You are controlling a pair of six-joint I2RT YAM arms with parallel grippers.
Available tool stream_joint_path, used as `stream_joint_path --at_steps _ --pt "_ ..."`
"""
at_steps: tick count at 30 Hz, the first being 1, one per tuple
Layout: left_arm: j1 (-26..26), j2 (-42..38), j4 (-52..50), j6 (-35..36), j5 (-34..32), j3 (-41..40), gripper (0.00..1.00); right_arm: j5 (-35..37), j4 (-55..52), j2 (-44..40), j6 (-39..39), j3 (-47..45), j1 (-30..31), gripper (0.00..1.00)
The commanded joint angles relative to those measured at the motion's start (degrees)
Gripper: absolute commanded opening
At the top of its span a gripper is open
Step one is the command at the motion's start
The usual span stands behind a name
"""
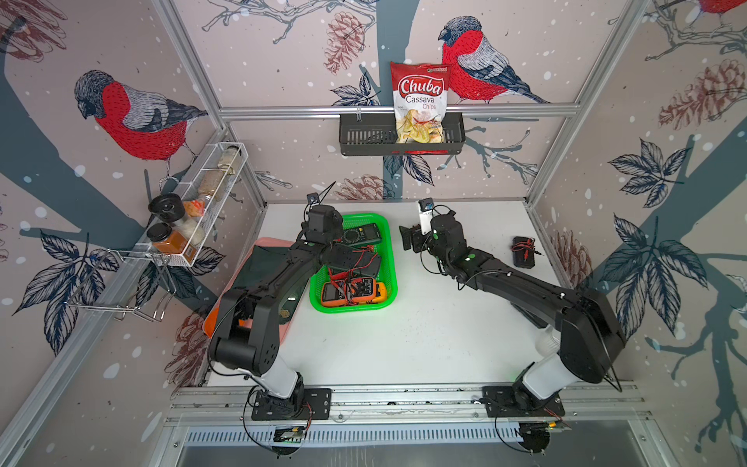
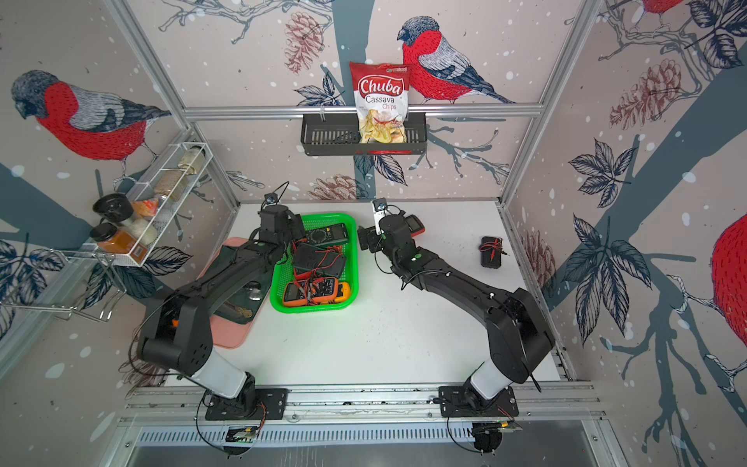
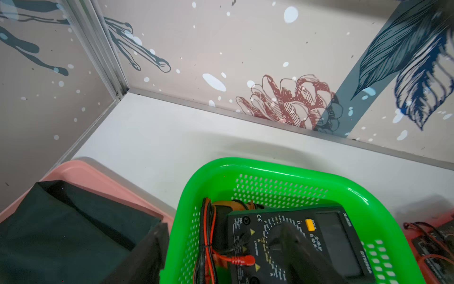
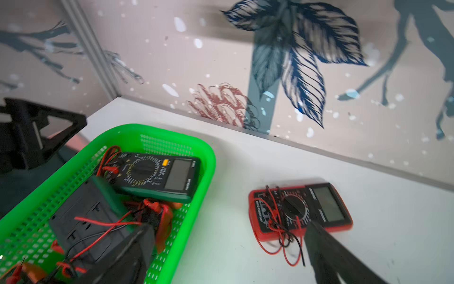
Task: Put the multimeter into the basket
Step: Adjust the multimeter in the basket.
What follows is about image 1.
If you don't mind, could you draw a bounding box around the dark green multimeter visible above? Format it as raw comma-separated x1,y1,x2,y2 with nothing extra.
340,223,382,247

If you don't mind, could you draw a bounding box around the black face-down multimeter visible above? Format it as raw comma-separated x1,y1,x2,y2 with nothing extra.
328,248,382,277

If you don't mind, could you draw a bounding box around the green plastic basket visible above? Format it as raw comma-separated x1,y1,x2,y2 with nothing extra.
307,213,398,313

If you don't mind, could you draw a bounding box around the orange black multimeter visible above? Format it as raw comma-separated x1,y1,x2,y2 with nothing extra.
321,277,377,307

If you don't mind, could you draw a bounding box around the yellow multimeter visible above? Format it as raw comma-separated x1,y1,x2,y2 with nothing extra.
371,282,388,304

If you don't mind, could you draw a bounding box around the small black multimeter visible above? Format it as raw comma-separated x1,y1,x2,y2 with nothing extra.
511,237,541,269

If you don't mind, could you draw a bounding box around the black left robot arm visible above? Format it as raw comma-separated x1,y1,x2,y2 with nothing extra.
207,202,344,414

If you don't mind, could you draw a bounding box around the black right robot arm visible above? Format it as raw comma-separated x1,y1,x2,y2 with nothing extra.
400,198,626,412

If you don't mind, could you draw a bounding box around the dark green cloth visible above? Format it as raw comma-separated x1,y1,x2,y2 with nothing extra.
227,246,288,290

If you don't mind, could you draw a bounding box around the pink tray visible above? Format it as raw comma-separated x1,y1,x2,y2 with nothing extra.
202,237,305,344

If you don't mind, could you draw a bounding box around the cassava chips bag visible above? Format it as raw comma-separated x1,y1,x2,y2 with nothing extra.
390,62,451,144

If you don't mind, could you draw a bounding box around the orange bowl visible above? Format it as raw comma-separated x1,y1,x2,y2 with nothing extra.
202,305,220,338

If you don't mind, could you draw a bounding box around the black lid spice jar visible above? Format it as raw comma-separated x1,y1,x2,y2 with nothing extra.
148,194,186,224

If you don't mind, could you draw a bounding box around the clear plastic container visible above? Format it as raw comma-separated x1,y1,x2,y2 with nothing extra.
535,326,560,358

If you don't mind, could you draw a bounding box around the amber spice jar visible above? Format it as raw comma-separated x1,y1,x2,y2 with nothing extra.
146,223,196,258

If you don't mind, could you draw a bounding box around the black wall basket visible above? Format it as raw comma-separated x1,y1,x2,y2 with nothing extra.
338,113,466,157

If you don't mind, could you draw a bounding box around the white wire spice rack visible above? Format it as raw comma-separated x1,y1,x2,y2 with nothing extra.
148,142,247,268

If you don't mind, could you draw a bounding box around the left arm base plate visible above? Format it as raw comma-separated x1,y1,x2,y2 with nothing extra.
248,388,332,421

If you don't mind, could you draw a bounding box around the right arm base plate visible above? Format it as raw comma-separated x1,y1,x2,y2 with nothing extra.
479,385,565,418

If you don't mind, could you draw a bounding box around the wire wall hook rack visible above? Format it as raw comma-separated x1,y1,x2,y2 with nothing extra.
65,249,177,323

